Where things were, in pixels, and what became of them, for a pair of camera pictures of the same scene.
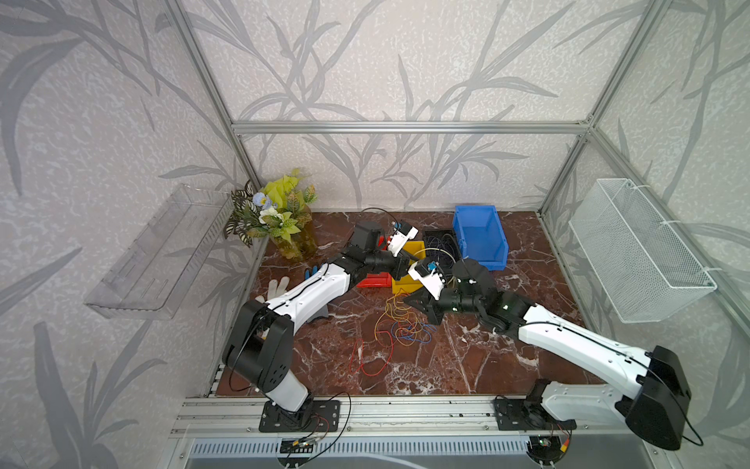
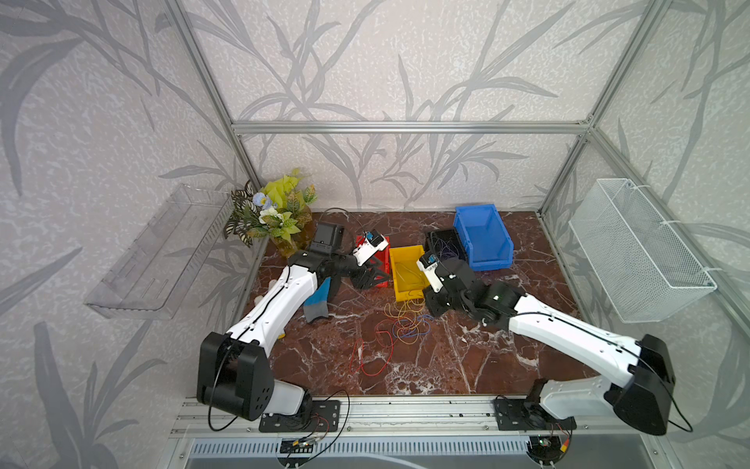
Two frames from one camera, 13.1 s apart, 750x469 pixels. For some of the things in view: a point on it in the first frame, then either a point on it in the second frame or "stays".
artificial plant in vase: x=278 y=210 stays
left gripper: x=398 y=267 → x=363 y=277
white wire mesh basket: x=638 y=263 stays
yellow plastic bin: x=413 y=250 stays
